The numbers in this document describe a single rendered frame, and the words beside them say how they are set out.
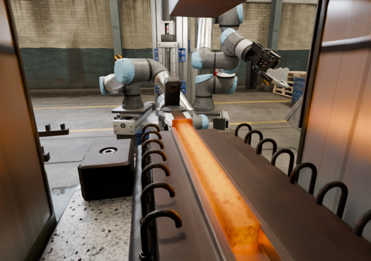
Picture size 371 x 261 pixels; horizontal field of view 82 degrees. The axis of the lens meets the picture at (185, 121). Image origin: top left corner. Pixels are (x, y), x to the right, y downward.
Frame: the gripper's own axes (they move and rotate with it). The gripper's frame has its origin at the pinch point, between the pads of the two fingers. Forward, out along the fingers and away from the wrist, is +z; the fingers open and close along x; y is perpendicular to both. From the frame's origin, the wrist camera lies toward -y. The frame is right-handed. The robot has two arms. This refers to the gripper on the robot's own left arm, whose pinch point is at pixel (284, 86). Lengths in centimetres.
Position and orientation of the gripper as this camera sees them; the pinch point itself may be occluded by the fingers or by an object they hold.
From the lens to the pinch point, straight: 84.4
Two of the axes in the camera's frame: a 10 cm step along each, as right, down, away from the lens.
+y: 2.9, -7.1, -6.4
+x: 8.1, -1.7, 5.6
